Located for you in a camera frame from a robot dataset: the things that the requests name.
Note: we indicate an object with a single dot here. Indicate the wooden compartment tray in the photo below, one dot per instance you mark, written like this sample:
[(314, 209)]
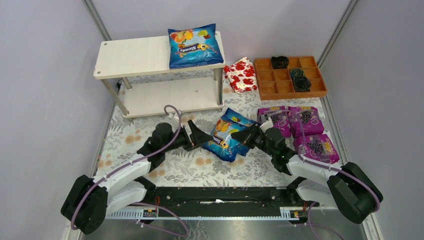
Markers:
[(277, 83)]

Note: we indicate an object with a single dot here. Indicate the red floral white pouch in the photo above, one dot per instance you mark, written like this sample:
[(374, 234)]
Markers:
[(241, 76)]

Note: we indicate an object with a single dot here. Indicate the floral table mat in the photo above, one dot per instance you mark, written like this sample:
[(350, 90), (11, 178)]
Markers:
[(199, 167)]

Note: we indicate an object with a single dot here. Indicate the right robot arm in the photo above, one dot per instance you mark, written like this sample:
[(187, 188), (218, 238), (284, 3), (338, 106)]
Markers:
[(345, 187)]

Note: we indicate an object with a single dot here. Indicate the blue candy bag on shelf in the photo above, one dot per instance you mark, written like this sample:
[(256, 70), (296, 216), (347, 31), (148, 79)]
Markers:
[(194, 47)]

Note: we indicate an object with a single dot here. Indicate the blue Slendy candy bag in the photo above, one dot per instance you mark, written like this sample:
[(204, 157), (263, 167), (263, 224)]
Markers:
[(222, 144), (238, 118)]

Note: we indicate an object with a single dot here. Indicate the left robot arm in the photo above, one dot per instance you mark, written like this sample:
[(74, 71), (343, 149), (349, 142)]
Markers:
[(91, 199)]

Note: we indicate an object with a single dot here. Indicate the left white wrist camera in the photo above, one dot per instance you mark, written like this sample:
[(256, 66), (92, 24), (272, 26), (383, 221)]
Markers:
[(174, 116)]

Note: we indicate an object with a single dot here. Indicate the purple grape candy bag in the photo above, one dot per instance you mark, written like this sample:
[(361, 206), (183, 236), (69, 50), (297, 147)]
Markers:
[(317, 147), (306, 118), (278, 117)]

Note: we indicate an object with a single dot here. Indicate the black coiled item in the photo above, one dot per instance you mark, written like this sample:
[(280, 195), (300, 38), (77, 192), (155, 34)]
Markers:
[(301, 84), (279, 62)]

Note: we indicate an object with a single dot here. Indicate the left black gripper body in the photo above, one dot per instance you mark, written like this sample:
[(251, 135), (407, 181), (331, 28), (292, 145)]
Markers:
[(191, 138)]

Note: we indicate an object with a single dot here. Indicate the white two-tier shelf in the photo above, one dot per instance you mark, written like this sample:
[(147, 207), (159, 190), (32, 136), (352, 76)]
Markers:
[(136, 73)]

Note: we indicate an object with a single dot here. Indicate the dark green coiled item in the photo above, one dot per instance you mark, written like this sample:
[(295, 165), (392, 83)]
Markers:
[(296, 72)]

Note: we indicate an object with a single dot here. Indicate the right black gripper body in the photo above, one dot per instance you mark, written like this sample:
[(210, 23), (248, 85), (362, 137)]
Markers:
[(253, 136)]

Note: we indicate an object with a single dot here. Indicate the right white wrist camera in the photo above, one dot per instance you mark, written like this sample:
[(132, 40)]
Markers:
[(266, 125)]

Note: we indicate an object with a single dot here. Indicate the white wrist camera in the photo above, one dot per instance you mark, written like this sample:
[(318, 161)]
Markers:
[(174, 116), (266, 125)]

